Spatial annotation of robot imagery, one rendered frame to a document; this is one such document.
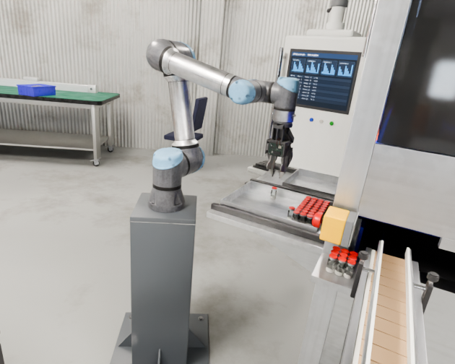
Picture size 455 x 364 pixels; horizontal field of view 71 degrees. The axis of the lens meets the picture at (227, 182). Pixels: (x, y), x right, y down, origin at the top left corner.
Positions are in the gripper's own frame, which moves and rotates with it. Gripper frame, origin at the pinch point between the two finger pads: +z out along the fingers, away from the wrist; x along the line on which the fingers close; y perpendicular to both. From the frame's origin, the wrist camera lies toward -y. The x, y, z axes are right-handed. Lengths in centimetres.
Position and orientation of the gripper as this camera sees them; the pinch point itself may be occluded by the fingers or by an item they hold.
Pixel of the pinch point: (276, 173)
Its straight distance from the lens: 125.2
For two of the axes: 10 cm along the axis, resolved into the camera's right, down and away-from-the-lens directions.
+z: -0.8, 9.4, 3.4
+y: -4.6, 2.6, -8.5
